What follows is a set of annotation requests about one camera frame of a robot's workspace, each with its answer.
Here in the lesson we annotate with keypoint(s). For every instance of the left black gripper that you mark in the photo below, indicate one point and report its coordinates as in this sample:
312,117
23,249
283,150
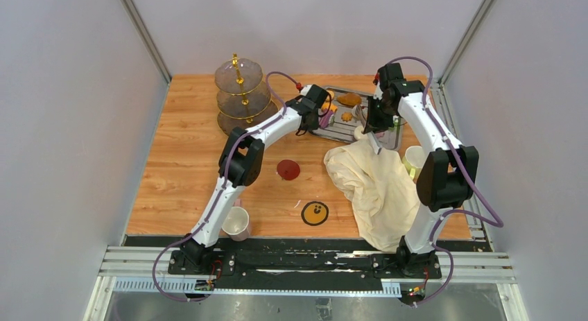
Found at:
315,126

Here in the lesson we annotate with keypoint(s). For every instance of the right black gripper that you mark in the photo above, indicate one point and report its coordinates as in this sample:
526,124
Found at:
374,125

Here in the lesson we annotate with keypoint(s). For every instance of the metal tongs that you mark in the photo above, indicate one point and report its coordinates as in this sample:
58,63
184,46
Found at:
364,131

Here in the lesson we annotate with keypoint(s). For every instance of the metal baking tray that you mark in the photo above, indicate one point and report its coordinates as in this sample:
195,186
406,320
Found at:
343,131

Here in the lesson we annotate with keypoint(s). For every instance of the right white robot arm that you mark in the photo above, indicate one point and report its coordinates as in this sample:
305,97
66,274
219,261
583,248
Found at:
449,168

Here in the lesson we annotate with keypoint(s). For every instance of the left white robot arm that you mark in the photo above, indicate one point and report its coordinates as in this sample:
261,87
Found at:
240,165

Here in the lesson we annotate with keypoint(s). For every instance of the orange pastry left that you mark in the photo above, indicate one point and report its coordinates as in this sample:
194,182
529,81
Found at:
329,106

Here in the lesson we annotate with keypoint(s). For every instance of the purple pink eclair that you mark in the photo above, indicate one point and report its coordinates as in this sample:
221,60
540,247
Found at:
326,120

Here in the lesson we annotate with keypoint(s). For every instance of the orange macaron top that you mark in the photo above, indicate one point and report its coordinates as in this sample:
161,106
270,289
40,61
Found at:
330,94

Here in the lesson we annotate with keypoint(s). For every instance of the small orange cookie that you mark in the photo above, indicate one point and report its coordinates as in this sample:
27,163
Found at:
346,116

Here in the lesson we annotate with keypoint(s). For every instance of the brown croissant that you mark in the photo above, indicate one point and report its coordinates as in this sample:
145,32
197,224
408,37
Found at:
349,99

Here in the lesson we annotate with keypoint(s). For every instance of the green mug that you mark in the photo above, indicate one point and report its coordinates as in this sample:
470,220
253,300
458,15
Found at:
413,160

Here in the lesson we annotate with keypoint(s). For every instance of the red round coaster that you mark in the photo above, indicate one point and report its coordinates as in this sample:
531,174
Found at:
288,169

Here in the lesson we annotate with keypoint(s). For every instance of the three-tier glass cake stand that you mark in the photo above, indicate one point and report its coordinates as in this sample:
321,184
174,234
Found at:
243,99

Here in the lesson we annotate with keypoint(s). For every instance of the cream cloth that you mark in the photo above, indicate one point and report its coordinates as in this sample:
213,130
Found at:
383,196

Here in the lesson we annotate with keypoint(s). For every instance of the yellow smiley coaster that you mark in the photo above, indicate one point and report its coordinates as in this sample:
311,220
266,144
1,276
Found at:
315,213

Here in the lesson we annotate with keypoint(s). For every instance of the pink mug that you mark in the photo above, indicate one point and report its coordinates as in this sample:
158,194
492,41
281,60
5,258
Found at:
237,224

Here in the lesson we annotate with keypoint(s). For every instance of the white ring donut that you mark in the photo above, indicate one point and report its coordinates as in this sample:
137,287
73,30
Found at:
358,133

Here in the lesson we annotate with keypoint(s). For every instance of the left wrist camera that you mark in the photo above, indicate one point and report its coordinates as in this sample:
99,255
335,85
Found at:
309,91

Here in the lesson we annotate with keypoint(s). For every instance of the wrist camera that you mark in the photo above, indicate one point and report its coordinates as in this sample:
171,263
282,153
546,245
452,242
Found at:
378,94
309,91

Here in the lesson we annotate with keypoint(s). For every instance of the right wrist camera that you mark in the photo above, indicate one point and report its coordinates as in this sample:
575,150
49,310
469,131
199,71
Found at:
378,94

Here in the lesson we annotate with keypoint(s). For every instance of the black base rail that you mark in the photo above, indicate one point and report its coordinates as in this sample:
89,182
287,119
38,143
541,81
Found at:
302,264

